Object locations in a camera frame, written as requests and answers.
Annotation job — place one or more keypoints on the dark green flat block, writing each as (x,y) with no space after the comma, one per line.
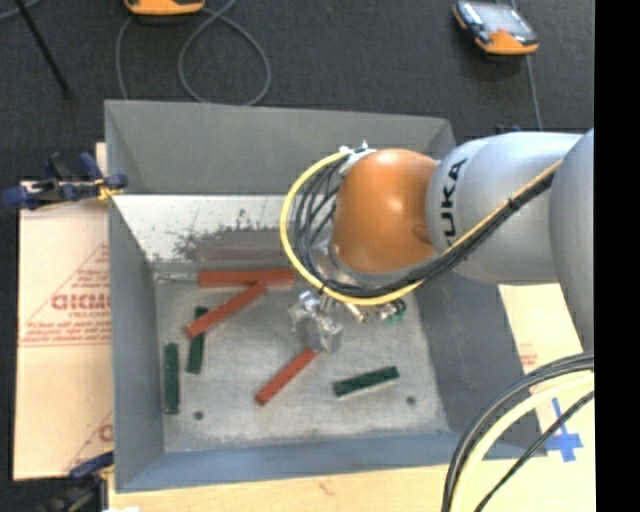
(197,345)
(365,381)
(171,380)

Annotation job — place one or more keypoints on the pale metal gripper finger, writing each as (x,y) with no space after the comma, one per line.
(305,320)
(330,337)

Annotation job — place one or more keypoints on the red-brown flat block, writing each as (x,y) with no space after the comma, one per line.
(225,310)
(285,377)
(245,278)

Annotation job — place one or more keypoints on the grey metal bin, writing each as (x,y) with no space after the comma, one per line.
(280,150)

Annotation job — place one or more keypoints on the brown cardboard board, red print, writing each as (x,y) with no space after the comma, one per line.
(60,360)

